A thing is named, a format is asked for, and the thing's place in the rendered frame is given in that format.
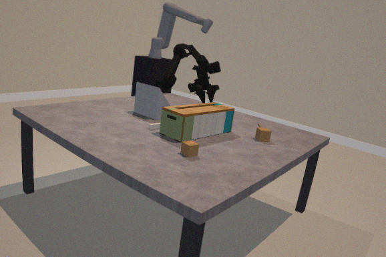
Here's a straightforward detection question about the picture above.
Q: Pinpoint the orange cube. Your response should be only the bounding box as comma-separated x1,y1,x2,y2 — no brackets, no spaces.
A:
255,127,272,142

